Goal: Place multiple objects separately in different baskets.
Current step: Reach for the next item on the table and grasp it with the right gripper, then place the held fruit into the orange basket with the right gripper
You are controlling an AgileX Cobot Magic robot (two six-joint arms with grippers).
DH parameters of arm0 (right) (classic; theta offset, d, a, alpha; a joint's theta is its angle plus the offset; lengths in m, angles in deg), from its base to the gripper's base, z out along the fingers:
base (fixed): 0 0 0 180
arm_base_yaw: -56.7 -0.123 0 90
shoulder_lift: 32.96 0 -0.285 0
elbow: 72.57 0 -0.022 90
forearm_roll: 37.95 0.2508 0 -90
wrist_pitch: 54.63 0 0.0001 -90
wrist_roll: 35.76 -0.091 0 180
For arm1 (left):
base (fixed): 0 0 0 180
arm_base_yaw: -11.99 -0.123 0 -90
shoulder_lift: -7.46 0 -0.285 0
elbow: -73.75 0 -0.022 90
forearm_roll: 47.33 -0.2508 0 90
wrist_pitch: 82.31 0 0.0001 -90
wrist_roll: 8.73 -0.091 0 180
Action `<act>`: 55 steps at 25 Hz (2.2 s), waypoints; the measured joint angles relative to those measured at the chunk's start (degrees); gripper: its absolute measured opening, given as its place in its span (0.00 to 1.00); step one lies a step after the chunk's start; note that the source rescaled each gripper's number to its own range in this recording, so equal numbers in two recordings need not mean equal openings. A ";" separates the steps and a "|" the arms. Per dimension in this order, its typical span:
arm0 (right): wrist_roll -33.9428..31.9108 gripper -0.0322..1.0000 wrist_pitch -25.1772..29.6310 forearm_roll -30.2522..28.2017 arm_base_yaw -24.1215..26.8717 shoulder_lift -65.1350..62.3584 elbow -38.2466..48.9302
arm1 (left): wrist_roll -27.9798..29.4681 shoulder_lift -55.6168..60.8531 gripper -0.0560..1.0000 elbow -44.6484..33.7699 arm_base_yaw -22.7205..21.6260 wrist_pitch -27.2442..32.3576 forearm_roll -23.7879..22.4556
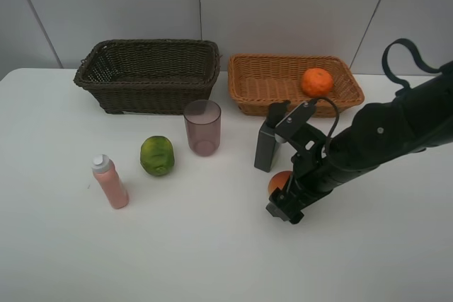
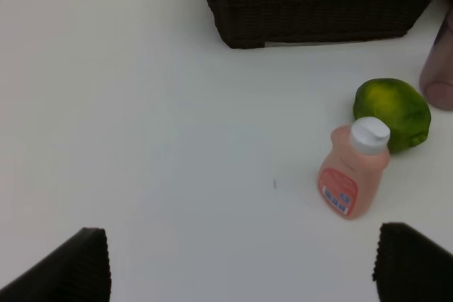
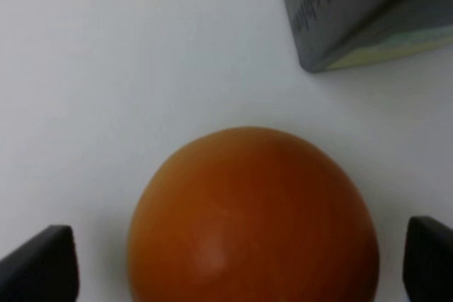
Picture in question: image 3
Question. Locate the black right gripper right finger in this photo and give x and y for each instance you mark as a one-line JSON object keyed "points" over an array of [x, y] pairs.
{"points": [[427, 263]]}

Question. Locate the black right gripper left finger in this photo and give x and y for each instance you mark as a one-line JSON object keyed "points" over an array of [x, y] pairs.
{"points": [[45, 268]]}

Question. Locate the red yellow peach fruit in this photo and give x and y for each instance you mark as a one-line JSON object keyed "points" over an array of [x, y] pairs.
{"points": [[251, 214]]}

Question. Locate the dark green pump bottle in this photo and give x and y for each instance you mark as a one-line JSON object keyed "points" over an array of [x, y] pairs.
{"points": [[336, 34]]}

